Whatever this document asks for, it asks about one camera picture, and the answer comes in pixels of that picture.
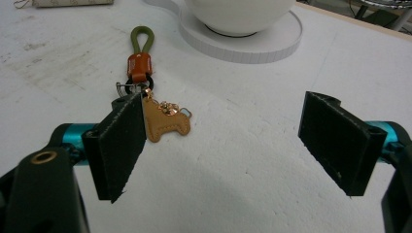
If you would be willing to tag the white round tray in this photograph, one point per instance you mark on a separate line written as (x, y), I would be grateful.
(246, 45)

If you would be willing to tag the metal stand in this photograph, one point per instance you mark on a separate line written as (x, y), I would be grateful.
(385, 11)

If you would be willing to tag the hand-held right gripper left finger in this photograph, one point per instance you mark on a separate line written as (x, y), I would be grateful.
(113, 152)

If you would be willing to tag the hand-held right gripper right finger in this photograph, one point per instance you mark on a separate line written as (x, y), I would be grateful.
(336, 142)

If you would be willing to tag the white bowl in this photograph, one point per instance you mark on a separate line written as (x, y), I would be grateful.
(239, 14)

